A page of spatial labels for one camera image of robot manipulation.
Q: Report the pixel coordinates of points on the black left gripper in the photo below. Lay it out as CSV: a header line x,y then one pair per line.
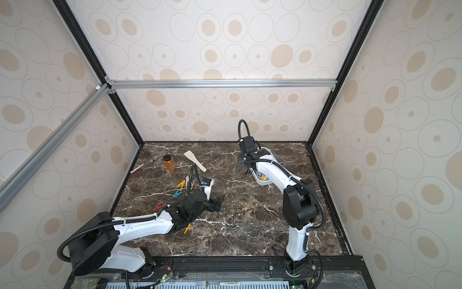
x,y
214,207

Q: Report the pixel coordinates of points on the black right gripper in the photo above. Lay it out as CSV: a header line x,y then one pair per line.
x,y
247,159

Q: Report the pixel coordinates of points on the yellow clothespin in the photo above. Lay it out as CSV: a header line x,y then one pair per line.
x,y
181,185
187,228

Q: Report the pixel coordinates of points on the white plastic storage box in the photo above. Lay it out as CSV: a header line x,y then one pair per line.
x,y
263,178

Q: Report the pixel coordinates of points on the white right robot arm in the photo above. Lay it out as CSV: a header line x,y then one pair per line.
x,y
302,208

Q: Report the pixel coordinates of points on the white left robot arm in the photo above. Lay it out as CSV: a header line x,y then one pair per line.
x,y
99,244

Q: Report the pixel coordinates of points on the blue clothespin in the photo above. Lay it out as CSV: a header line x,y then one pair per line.
x,y
177,193

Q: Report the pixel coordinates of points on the amber jar black lid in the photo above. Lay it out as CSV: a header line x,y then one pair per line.
x,y
169,162

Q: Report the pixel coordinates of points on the wooden spatula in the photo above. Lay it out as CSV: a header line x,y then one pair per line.
x,y
190,155

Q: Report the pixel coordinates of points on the pink pen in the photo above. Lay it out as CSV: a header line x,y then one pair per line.
x,y
136,169

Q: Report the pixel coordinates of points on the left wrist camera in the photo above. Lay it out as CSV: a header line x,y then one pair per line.
x,y
206,186

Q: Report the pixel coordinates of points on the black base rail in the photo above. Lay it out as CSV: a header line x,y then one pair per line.
x,y
250,272

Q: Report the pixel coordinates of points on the left diagonal aluminium rail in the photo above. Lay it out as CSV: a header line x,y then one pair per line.
x,y
28,169

